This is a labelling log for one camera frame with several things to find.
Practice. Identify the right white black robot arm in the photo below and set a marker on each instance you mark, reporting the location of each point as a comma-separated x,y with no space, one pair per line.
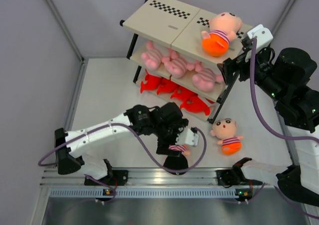
284,78

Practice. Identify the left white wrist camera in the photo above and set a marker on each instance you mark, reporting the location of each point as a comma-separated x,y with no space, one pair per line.
189,136

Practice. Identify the beige three-tier shelf black frame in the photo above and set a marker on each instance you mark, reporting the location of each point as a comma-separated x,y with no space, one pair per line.
176,25

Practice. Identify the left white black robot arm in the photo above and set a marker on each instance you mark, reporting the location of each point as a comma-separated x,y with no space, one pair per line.
166,123

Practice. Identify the red whale plush rightmost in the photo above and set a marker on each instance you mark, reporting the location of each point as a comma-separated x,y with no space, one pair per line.
198,104

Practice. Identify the aluminium rail base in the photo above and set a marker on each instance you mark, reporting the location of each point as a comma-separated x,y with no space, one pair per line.
140,177

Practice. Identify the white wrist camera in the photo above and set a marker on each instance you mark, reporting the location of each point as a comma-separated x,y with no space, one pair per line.
262,34
189,136

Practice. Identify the boy doll black hair back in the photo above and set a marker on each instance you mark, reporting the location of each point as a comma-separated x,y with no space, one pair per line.
177,163

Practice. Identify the boy doll near shelf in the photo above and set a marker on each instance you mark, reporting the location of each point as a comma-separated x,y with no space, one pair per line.
225,130

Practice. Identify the grey slotted cable duct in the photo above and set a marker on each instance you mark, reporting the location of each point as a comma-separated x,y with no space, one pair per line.
223,193

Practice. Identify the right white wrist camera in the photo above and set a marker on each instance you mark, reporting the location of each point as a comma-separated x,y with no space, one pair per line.
262,34

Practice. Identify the red whale plush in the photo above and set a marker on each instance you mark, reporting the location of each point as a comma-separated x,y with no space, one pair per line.
150,82
198,104
182,94
166,86

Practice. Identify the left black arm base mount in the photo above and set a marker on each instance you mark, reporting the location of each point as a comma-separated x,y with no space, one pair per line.
118,177

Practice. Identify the red whale plush leftmost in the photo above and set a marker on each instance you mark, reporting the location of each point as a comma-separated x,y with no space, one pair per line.
150,82

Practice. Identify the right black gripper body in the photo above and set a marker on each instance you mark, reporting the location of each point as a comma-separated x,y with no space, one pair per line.
239,63

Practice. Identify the boy doll face up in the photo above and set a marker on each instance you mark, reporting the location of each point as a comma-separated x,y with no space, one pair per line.
222,31

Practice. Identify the pink striped frog plush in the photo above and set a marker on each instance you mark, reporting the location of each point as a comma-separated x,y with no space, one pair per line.
155,55
205,79
178,64

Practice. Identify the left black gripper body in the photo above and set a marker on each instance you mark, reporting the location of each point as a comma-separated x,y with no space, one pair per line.
167,135

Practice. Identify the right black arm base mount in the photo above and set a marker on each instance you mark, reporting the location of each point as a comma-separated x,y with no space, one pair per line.
228,178

